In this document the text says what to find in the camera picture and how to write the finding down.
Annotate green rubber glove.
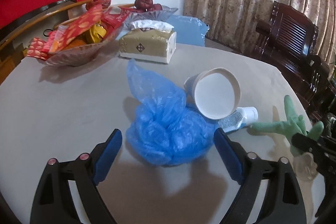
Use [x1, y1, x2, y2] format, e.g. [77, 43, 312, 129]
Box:
[251, 95, 324, 181]

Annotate white blue tube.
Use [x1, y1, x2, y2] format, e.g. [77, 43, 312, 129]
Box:
[218, 107, 259, 134]

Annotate blue white paper cup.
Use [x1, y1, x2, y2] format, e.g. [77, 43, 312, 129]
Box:
[184, 68, 241, 120]

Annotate blue plastic bag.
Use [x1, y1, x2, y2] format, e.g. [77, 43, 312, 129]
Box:
[126, 59, 216, 166]

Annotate dark wooden armchair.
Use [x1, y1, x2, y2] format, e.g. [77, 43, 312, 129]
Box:
[248, 1, 329, 121]

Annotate glass snack bowl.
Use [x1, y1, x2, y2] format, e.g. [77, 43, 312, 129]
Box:
[37, 26, 122, 67]

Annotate blue covered stool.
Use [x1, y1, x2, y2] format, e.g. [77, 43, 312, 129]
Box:
[167, 15, 210, 47]

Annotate red snack packets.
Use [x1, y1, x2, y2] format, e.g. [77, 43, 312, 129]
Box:
[26, 5, 133, 60]

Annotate gold white tissue box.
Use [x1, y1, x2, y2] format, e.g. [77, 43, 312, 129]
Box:
[119, 19, 177, 64]

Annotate red ornament basket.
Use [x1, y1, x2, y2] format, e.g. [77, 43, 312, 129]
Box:
[85, 0, 112, 10]

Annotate glass fruit bowl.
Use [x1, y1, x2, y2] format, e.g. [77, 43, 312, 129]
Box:
[123, 6, 178, 30]

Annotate red apples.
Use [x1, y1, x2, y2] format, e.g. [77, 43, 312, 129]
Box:
[134, 0, 163, 11]

